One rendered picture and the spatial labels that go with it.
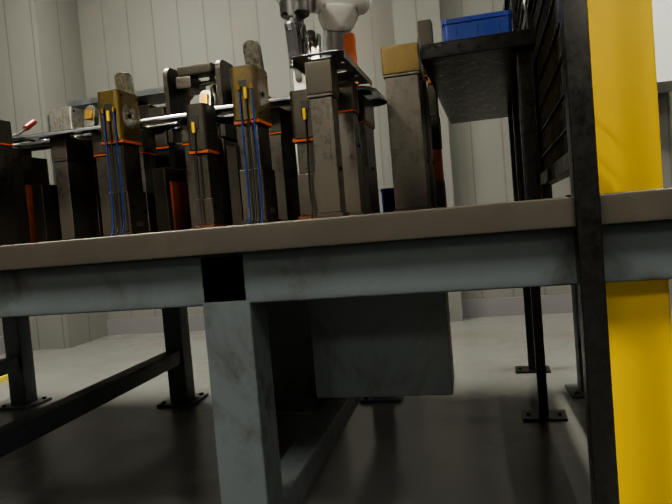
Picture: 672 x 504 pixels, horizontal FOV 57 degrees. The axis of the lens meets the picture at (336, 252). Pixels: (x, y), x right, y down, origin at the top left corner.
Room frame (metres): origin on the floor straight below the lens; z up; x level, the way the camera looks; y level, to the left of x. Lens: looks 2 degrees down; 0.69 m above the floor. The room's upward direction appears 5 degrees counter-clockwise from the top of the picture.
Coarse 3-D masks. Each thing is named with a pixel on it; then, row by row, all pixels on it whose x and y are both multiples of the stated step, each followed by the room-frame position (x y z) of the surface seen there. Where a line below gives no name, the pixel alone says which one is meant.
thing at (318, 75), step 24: (312, 72) 1.12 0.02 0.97; (336, 72) 1.15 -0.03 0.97; (312, 96) 1.13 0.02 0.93; (336, 96) 1.14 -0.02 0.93; (312, 120) 1.13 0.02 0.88; (336, 120) 1.14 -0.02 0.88; (336, 144) 1.13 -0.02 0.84; (336, 168) 1.12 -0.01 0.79; (336, 192) 1.12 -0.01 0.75; (336, 216) 1.12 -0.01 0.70
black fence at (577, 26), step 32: (512, 0) 2.00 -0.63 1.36; (544, 0) 1.13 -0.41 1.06; (576, 0) 0.78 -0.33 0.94; (544, 32) 1.14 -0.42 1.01; (576, 32) 0.78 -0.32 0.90; (544, 64) 1.17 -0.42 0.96; (576, 64) 0.78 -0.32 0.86; (544, 96) 1.21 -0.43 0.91; (576, 96) 0.78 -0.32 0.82; (544, 128) 1.28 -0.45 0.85; (576, 128) 0.78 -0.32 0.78; (544, 160) 1.35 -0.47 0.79; (576, 160) 0.78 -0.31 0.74; (544, 192) 1.38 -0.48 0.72; (576, 192) 0.78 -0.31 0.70; (576, 224) 0.78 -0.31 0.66; (576, 256) 0.80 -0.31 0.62; (544, 352) 1.99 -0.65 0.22; (608, 352) 0.78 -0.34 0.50; (544, 384) 1.99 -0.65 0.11; (608, 384) 0.78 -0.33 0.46; (544, 416) 1.99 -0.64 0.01; (608, 416) 0.78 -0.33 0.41; (608, 448) 0.78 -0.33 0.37; (608, 480) 0.78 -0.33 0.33
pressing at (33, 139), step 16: (288, 96) 1.44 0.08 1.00; (368, 96) 1.53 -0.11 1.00; (224, 112) 1.58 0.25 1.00; (80, 128) 1.61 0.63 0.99; (96, 128) 1.59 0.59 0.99; (160, 128) 1.74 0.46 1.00; (176, 128) 1.69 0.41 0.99; (16, 144) 1.79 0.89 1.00; (32, 144) 1.81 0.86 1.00; (48, 144) 1.85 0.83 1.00
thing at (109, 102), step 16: (112, 96) 1.44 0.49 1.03; (128, 96) 1.48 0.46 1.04; (112, 112) 1.44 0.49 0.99; (128, 112) 1.47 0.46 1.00; (112, 128) 1.44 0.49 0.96; (128, 128) 1.46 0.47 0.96; (112, 144) 1.44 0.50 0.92; (128, 144) 1.47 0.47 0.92; (112, 160) 1.44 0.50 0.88; (128, 160) 1.46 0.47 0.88; (112, 176) 1.45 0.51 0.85; (128, 176) 1.46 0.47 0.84; (112, 192) 1.46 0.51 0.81; (128, 192) 1.44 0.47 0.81; (144, 192) 1.51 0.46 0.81; (112, 208) 1.44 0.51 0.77; (128, 208) 1.44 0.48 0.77; (144, 208) 1.50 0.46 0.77; (112, 224) 1.45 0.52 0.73; (128, 224) 1.44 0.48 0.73; (144, 224) 1.50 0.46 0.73
